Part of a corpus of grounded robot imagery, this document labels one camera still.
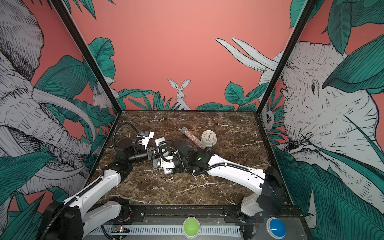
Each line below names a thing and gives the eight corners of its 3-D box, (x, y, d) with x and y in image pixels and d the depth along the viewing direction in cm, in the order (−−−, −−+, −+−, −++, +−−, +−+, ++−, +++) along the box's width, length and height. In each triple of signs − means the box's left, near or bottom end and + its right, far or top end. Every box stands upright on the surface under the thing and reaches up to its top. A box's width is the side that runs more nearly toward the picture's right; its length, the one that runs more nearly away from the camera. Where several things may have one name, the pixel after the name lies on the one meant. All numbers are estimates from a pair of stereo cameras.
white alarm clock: (200, 147, 102) (201, 143, 98) (200, 134, 109) (200, 130, 105) (216, 147, 102) (217, 143, 98) (215, 134, 109) (216, 130, 106)
